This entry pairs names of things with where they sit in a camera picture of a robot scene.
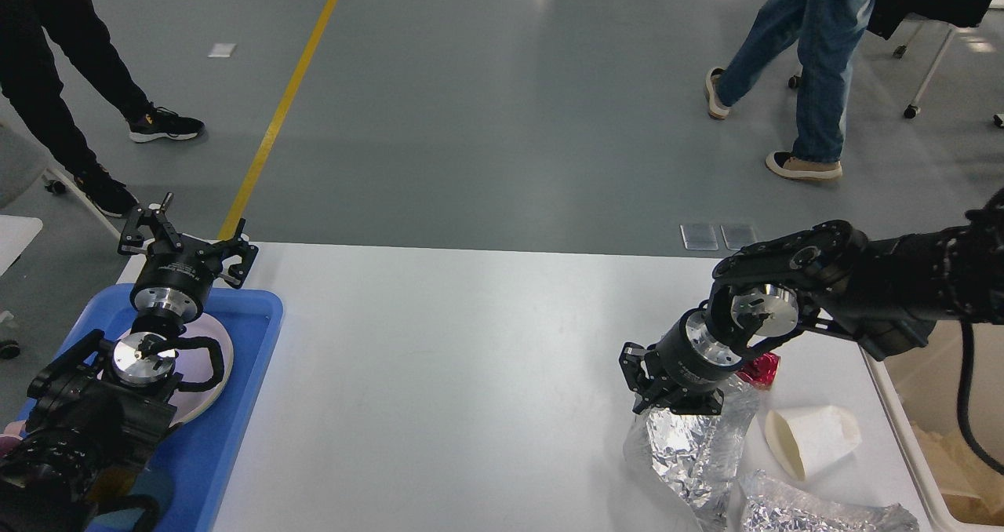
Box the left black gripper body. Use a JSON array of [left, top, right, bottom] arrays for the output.
[[130, 238, 222, 321]]

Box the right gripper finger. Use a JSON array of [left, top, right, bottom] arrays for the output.
[[618, 342, 667, 415], [657, 388, 725, 415]]

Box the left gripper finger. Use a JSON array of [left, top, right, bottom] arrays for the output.
[[118, 192, 184, 256], [200, 218, 259, 289]]

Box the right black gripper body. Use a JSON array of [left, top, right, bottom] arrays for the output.
[[650, 309, 745, 395]]

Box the aluminium foil container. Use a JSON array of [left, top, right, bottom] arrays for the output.
[[623, 376, 759, 531]]

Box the crushed red can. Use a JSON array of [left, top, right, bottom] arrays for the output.
[[737, 352, 780, 392]]

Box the pink plate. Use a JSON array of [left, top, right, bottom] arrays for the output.
[[102, 312, 235, 427]]

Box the white paper cup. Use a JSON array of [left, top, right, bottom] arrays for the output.
[[763, 406, 863, 481]]

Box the teal mug yellow inside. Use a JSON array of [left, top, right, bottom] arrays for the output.
[[86, 468, 176, 531]]

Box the brown paper bag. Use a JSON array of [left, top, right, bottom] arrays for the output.
[[911, 422, 1003, 527]]

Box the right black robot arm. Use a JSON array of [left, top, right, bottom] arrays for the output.
[[618, 192, 1003, 472]]

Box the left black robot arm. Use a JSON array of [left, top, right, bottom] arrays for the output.
[[1, 195, 258, 531]]

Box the white side table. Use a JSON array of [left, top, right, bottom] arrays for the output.
[[1, 214, 43, 275]]

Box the crumpled foil piece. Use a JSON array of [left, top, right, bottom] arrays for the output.
[[739, 470, 919, 531]]

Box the pink HOME mug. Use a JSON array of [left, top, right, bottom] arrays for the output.
[[0, 420, 26, 456]]

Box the white plastic bin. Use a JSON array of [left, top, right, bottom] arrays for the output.
[[865, 322, 1003, 531]]

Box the person in black trousers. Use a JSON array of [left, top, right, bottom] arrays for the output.
[[0, 0, 206, 219]]

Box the white clothes rack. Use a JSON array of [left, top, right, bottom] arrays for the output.
[[788, 20, 1004, 129]]

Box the person in blue jeans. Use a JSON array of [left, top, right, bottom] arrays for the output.
[[705, 0, 875, 181]]

